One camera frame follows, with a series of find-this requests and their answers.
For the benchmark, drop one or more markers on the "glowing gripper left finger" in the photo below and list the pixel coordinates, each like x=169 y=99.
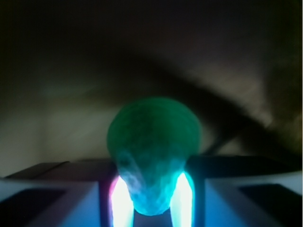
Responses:
x=65 y=194

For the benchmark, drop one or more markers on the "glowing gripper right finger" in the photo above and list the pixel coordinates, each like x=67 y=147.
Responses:
x=238 y=192

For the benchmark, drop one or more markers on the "green dimpled ball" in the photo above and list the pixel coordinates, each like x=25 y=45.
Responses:
x=150 y=141

